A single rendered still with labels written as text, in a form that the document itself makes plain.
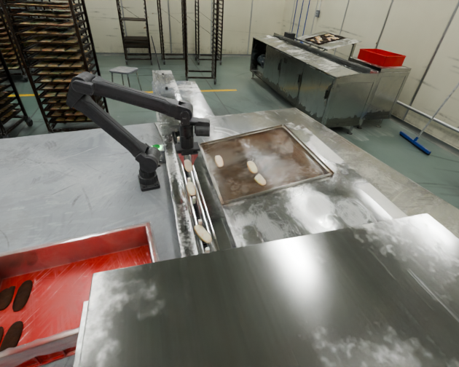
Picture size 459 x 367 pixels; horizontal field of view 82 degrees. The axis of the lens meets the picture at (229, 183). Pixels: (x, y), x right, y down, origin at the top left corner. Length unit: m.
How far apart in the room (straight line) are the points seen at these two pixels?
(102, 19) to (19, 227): 7.17
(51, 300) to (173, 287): 0.69
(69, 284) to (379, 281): 0.86
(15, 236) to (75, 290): 0.37
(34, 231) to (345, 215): 1.14
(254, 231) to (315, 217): 0.23
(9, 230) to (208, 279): 1.03
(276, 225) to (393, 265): 0.60
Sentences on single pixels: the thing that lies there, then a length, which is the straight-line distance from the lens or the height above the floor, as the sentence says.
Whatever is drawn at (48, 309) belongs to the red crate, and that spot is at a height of 0.82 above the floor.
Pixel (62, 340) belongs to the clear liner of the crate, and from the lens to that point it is 0.80.
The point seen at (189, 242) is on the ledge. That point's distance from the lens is 0.96.
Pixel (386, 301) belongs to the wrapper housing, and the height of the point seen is 1.30.
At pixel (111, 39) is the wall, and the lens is 8.16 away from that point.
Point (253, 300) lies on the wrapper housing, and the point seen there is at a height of 1.30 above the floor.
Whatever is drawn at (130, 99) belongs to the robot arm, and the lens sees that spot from 1.11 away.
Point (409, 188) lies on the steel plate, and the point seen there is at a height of 0.82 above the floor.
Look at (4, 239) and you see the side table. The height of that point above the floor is 0.82.
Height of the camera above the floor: 1.59
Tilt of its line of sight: 36 degrees down
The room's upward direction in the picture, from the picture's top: 4 degrees clockwise
